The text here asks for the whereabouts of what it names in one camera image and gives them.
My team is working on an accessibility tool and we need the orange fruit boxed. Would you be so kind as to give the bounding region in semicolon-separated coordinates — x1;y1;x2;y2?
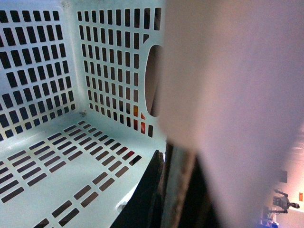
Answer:
133;105;138;116

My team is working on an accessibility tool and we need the light blue plastic basket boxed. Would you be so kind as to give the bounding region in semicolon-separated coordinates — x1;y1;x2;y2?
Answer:
0;0;166;228

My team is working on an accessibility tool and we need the background robot figure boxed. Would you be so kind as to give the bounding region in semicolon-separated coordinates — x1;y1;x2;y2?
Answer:
269;189;300;214

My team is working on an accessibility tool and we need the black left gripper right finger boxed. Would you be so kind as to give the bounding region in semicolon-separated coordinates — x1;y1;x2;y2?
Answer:
161;142;221;228

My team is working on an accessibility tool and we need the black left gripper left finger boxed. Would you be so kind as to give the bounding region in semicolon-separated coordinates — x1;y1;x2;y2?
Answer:
111;150;164;228

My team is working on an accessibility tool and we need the red apple on shelf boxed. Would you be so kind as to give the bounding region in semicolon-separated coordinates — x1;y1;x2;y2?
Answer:
133;112;146;134

